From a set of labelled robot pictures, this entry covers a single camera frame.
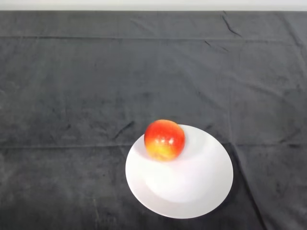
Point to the red yellow apple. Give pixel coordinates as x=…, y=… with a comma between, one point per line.
x=164, y=140

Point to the white round plate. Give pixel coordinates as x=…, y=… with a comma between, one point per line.
x=182, y=182

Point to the black cloth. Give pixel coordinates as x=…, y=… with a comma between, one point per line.
x=153, y=72

